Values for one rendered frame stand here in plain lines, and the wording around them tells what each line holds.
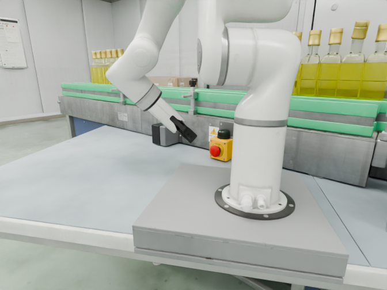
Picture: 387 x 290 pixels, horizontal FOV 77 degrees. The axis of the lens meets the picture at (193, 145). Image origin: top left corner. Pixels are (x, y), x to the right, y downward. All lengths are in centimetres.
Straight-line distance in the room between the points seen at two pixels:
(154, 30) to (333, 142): 56
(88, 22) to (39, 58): 147
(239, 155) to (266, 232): 14
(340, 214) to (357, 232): 6
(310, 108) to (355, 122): 11
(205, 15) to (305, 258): 39
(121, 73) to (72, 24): 611
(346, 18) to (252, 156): 70
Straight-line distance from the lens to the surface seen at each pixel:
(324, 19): 104
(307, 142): 76
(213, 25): 41
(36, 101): 630
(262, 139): 42
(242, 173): 45
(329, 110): 75
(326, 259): 42
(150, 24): 71
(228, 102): 87
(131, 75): 63
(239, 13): 45
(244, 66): 41
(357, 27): 86
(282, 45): 43
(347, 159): 75
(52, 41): 648
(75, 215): 59
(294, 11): 111
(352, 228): 59
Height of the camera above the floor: 104
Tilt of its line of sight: 17 degrees down
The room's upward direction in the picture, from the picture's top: straight up
